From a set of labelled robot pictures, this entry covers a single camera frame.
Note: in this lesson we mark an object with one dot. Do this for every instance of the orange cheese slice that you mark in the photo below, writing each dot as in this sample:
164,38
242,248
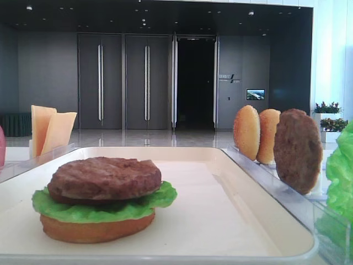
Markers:
40,118
58,131

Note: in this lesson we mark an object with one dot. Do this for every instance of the brown meat patty on burger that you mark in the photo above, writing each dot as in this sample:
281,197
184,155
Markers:
102,180

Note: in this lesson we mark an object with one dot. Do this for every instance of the standing brown meat patty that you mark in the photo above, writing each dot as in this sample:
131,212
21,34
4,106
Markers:
297,150

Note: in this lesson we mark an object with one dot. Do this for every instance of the standing orange cheese slice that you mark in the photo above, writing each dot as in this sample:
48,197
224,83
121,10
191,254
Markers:
40,118

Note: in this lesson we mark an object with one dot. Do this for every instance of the green lettuce leaf on burger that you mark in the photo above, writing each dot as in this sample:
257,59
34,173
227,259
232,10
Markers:
117,211

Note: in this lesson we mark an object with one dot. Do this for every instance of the standing green lettuce leaf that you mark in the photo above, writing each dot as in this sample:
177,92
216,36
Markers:
339,172

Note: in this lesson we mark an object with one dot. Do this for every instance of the red tomato slice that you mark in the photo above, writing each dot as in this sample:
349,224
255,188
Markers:
2,147

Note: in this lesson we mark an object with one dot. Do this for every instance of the far golden bun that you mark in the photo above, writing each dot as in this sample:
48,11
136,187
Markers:
246,130

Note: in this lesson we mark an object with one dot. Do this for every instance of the golden bun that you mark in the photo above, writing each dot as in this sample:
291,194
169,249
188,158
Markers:
246,130
269,119

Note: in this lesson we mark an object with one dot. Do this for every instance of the dark double door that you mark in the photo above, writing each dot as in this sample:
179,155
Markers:
123,81

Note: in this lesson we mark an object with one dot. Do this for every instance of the near golden bun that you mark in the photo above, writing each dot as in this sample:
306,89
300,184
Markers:
269,119

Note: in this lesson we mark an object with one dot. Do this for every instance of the cream rectangular tray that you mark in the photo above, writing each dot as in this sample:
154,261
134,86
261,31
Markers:
220,216

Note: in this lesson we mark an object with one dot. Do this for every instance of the bottom bun slice on tray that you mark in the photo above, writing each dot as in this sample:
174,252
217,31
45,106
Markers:
93,232

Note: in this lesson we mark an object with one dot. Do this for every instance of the flower planter box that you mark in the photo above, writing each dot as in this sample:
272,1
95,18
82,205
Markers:
329,120

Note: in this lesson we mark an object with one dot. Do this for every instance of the wall display screen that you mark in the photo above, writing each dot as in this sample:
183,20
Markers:
255,94

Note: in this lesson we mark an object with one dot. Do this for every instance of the left long clear rail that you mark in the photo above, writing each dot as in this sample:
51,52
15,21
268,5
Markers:
11,171

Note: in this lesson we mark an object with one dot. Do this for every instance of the long clear rail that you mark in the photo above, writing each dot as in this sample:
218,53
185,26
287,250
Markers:
333,231
11,171

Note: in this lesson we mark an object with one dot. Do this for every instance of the right long clear rail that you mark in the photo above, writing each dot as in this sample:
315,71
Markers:
333,231

